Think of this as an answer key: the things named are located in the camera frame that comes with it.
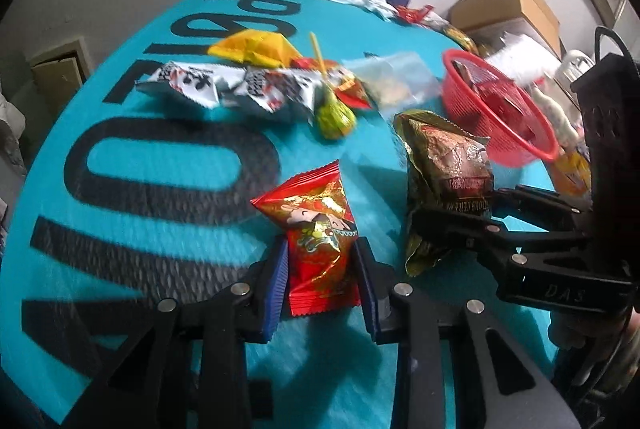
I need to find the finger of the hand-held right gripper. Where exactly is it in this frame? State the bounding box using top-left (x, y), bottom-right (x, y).
top-left (492, 184), bottom-right (595, 237)
top-left (410, 204), bottom-right (628, 310)

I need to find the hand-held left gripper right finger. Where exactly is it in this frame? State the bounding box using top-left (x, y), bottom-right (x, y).
top-left (352, 243), bottom-right (566, 429)

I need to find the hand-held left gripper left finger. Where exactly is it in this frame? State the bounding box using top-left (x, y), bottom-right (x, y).
top-left (65, 239), bottom-right (291, 429)

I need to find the red plastic basket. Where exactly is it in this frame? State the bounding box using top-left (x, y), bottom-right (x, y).
top-left (442, 49), bottom-right (560, 167)

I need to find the gold brown snack packet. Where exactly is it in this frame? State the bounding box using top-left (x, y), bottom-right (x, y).
top-left (392, 109), bottom-right (496, 277)

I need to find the red cartoon snack packet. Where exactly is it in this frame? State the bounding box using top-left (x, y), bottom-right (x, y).
top-left (250, 160), bottom-right (363, 317)

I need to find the green lollipop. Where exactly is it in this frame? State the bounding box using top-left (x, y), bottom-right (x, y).
top-left (308, 32), bottom-right (357, 141)

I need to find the white black-print snack packet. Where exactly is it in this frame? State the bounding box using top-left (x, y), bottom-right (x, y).
top-left (220, 66), bottom-right (321, 125)
top-left (134, 60), bottom-right (246, 110)

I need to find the yellow snack packet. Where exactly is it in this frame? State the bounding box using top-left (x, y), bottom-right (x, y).
top-left (207, 29), bottom-right (303, 69)

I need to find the yellow snack bag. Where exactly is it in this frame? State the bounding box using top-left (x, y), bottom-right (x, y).
top-left (552, 149), bottom-right (593, 197)

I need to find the white teapot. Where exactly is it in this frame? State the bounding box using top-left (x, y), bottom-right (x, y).
top-left (530, 49), bottom-right (588, 147)

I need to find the wrapped toilet paper roll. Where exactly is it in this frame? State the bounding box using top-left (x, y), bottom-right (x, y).
top-left (482, 32), bottom-right (548, 85)

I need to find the clear plastic snack bag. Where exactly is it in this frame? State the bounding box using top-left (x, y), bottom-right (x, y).
top-left (345, 52), bottom-right (443, 115)

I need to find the brown cardboard box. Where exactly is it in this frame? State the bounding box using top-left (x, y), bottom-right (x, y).
top-left (450, 0), bottom-right (561, 55)

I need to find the small red snack packet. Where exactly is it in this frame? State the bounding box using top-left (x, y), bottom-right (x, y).
top-left (290, 56), bottom-right (373, 111)

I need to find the yellow cookie packet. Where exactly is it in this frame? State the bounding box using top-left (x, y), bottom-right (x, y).
top-left (435, 16), bottom-right (481, 55)

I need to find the red chili snack packet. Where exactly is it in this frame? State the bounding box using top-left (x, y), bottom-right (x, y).
top-left (397, 4), bottom-right (436, 26)

